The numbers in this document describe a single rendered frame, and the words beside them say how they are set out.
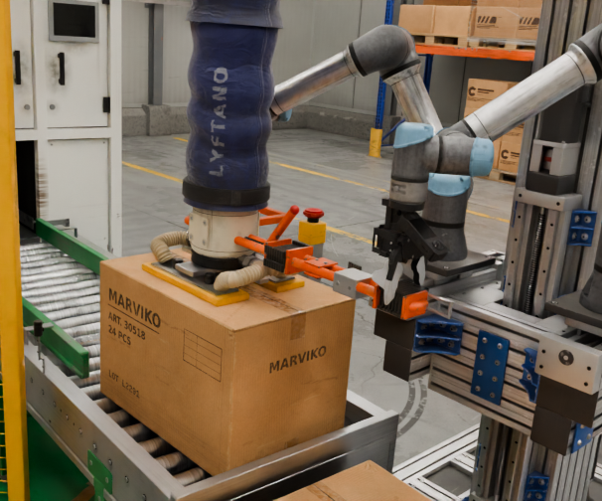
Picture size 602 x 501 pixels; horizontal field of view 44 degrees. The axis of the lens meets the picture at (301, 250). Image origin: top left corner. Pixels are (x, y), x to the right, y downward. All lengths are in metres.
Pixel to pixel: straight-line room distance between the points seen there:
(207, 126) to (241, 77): 0.14
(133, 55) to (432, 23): 4.37
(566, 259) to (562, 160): 0.26
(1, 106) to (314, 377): 1.06
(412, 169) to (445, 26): 8.80
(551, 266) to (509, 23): 7.82
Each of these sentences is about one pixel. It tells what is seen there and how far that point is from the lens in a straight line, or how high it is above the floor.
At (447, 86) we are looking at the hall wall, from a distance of 11.79.
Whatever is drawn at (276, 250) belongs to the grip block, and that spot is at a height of 1.10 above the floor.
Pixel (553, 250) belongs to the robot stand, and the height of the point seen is 1.12.
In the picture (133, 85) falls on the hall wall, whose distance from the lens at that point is 11.61.
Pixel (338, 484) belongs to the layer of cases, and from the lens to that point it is 1.89.
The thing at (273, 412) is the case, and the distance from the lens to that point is 1.84.
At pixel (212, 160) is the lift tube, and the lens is 1.82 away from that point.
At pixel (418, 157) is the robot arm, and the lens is 1.46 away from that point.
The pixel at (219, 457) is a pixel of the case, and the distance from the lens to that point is 1.83.
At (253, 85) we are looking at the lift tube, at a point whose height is 1.46.
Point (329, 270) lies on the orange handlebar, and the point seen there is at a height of 1.09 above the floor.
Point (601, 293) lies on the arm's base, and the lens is 1.77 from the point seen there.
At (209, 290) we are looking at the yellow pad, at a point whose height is 0.97.
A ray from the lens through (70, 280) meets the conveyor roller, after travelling 3.27.
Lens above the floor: 1.58
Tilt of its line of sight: 16 degrees down
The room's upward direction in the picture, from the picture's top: 4 degrees clockwise
